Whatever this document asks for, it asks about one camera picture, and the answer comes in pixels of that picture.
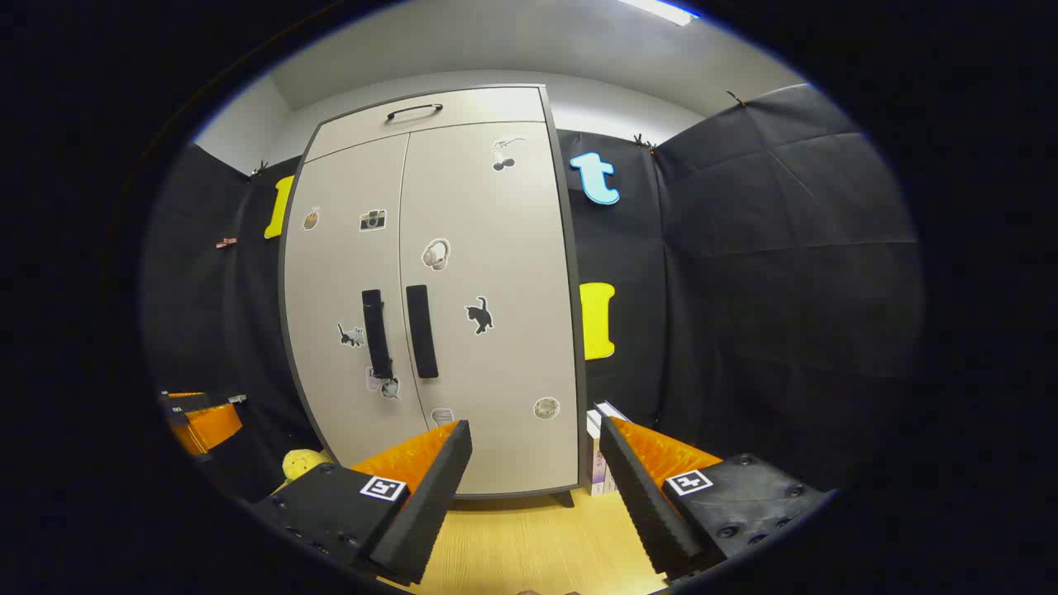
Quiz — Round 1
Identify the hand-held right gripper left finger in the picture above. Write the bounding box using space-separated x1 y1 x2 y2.
248 419 474 586

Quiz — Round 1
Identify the black backdrop cloth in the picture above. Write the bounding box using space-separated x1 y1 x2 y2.
141 83 922 505

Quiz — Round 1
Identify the beige cabinet door camera sticker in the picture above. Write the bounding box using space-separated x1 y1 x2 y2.
281 132 431 468

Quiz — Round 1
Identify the ceiling light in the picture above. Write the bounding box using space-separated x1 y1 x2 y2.
616 0 699 26

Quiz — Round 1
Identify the black door handle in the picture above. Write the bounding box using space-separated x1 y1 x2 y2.
361 289 394 379
405 285 440 379

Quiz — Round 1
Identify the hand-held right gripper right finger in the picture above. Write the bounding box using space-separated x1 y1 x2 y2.
598 415 832 579

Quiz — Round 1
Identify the white cardboard box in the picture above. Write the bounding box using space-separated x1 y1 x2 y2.
585 401 633 497

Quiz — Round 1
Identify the beige double-door shoe cabinet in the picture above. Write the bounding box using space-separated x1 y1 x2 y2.
279 83 588 507

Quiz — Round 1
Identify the yellow plush toy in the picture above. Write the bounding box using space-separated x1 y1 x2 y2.
282 449 331 484

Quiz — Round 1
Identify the beige cabinet door headphone sticker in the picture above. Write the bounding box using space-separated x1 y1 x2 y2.
399 120 581 497

